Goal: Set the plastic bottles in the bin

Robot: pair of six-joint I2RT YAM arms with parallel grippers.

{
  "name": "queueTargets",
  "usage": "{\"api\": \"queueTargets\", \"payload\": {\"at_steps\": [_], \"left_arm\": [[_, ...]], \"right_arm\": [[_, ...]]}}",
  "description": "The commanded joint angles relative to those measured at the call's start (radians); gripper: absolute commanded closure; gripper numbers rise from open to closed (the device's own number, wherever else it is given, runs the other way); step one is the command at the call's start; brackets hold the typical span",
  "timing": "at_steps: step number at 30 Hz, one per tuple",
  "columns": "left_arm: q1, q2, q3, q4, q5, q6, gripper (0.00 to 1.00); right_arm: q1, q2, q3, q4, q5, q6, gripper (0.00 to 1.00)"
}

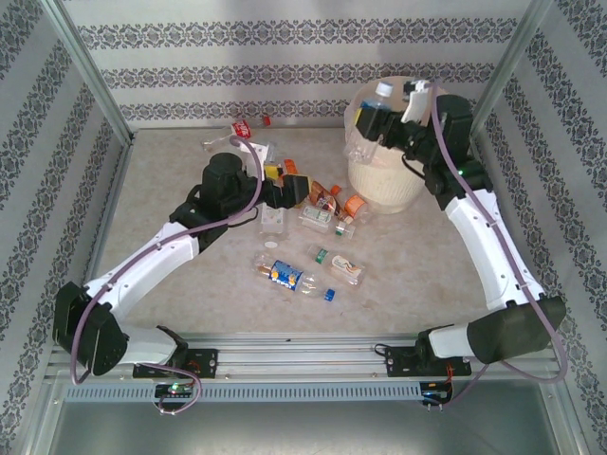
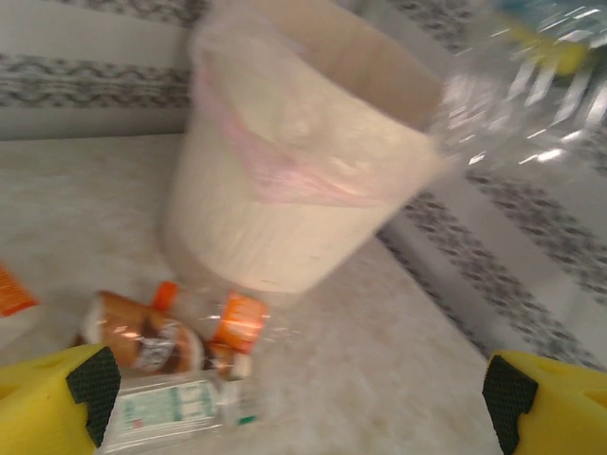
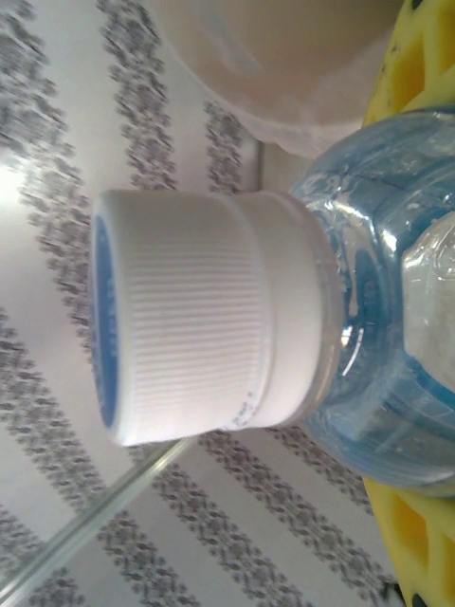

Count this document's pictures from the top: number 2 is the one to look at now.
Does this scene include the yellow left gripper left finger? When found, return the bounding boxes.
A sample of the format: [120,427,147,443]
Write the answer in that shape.
[0,344,122,455]

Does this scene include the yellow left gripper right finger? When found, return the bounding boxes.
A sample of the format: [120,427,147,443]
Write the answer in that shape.
[481,349,607,455]

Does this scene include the clear bottle with blue label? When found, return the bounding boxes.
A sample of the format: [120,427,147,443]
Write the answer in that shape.
[426,0,607,176]

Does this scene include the orange packet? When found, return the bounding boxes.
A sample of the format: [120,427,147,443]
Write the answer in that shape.
[0,263,42,350]

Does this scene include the snack packets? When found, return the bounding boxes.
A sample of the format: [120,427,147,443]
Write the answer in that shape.
[70,289,208,378]

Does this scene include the clear bottle with green label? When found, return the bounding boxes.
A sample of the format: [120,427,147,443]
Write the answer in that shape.
[101,369,285,451]

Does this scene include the clear bottle with orange label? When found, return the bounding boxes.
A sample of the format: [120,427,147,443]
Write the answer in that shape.
[151,281,285,380]

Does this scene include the cream ribbed plastic bin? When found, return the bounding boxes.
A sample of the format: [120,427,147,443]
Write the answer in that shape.
[158,0,456,312]

